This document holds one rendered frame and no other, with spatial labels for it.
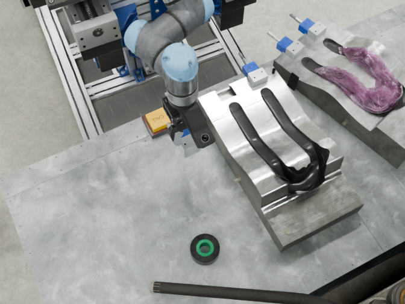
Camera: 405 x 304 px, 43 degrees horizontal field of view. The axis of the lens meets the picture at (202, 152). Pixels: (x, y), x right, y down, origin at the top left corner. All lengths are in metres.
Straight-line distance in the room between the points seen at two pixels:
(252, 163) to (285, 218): 0.17
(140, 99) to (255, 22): 0.88
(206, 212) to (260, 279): 0.24
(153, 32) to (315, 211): 0.65
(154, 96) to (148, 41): 1.21
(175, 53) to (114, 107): 1.27
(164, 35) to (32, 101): 1.62
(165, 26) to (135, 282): 0.68
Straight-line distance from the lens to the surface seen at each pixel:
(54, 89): 2.72
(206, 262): 1.39
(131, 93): 2.37
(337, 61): 1.68
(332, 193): 1.47
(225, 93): 1.57
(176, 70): 1.08
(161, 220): 1.46
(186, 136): 1.39
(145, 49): 1.15
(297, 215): 1.42
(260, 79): 1.54
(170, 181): 1.50
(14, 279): 2.37
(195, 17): 1.21
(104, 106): 2.35
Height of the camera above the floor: 2.18
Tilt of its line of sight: 64 degrees down
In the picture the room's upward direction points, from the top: straight up
